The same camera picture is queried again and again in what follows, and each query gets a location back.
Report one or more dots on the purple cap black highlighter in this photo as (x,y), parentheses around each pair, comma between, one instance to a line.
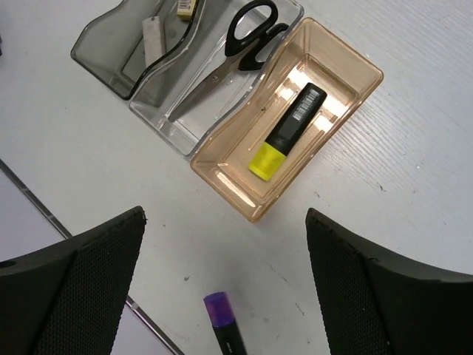
(224,324)

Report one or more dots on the clear plastic container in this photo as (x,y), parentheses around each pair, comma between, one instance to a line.
(166,86)

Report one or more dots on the orange transparent plastic container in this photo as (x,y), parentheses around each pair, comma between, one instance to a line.
(314,82)

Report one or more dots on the grey white long eraser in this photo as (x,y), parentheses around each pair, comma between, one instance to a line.
(154,42)

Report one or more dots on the black handled scissors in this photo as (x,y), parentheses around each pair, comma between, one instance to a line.
(240,54)

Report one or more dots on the beige rectangular eraser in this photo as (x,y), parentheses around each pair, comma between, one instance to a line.
(185,9)

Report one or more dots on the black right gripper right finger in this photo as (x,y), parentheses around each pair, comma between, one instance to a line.
(376,301)

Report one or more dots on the smoky grey plastic container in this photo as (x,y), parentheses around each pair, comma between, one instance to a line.
(122,46)

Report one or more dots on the yellow cap black highlighter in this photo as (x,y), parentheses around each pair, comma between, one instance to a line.
(287,131)

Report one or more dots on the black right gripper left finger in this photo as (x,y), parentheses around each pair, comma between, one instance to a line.
(68,298)

